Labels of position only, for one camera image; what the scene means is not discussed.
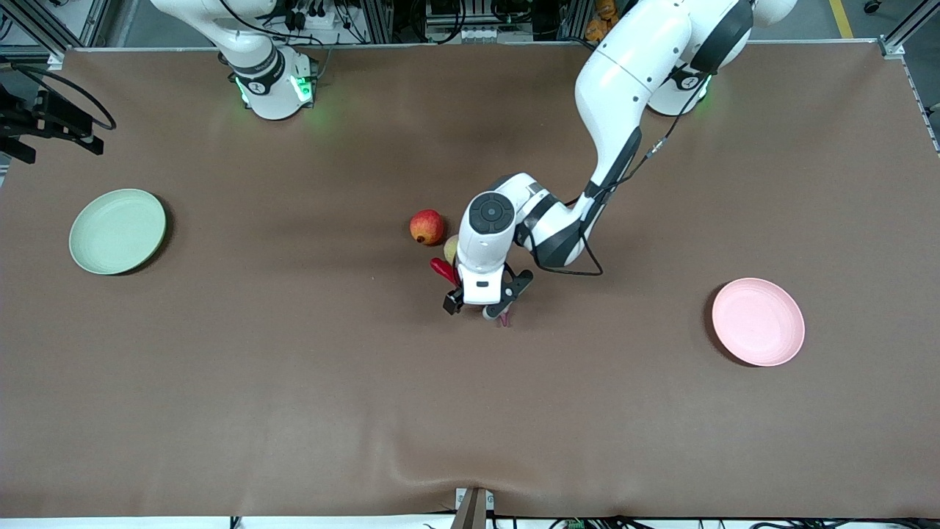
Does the red chili pepper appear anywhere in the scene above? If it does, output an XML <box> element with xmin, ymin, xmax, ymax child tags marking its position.
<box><xmin>430</xmin><ymin>257</ymin><xmax>462</xmax><ymax>289</ymax></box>

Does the red pomegranate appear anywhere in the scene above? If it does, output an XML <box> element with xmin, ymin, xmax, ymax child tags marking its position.
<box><xmin>410</xmin><ymin>209</ymin><xmax>445</xmax><ymax>246</ymax></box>

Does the brown table cloth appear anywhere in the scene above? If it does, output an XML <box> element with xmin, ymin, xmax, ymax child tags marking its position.
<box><xmin>0</xmin><ymin>40</ymin><xmax>940</xmax><ymax>519</ymax></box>

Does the light green plate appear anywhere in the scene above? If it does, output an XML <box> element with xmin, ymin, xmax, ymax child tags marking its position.
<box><xmin>69</xmin><ymin>189</ymin><xmax>167</xmax><ymax>276</ymax></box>

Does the white connector block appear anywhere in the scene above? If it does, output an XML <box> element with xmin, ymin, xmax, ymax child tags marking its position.
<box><xmin>459</xmin><ymin>26</ymin><xmax>533</xmax><ymax>43</ymax></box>

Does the pile of orange items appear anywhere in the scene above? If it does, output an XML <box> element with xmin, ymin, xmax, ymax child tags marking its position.
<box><xmin>585</xmin><ymin>0</ymin><xmax>621</xmax><ymax>42</ymax></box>

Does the white power strip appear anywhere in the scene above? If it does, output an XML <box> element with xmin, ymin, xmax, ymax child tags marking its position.
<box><xmin>283</xmin><ymin>0</ymin><xmax>346</xmax><ymax>30</ymax></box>

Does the pink plate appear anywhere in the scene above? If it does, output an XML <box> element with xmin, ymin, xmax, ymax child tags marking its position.
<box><xmin>711</xmin><ymin>278</ymin><xmax>806</xmax><ymax>367</ymax></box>

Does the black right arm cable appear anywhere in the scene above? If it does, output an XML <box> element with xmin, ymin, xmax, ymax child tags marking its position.
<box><xmin>11</xmin><ymin>62</ymin><xmax>117</xmax><ymax>133</ymax></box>

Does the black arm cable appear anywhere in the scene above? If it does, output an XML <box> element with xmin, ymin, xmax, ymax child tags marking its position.
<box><xmin>11</xmin><ymin>62</ymin><xmax>117</xmax><ymax>133</ymax></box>
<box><xmin>514</xmin><ymin>73</ymin><xmax>709</xmax><ymax>278</ymax></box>

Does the aluminium frame strut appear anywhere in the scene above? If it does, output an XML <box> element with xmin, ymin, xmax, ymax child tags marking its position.
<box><xmin>878</xmin><ymin>0</ymin><xmax>940</xmax><ymax>155</ymax></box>
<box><xmin>0</xmin><ymin>0</ymin><xmax>111</xmax><ymax>71</ymax></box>

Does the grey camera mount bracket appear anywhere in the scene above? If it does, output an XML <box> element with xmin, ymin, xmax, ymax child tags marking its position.
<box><xmin>452</xmin><ymin>487</ymin><xmax>495</xmax><ymax>529</ymax></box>

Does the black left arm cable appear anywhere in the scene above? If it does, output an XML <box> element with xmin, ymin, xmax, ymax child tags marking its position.
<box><xmin>514</xmin><ymin>73</ymin><xmax>709</xmax><ymax>278</ymax></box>

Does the aluminium frame post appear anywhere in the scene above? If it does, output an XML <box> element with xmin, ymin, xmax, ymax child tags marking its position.
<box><xmin>360</xmin><ymin>0</ymin><xmax>395</xmax><ymax>45</ymax></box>

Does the black floor cable bundle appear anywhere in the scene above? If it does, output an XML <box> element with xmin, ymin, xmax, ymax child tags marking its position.
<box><xmin>492</xmin><ymin>514</ymin><xmax>940</xmax><ymax>529</ymax></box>

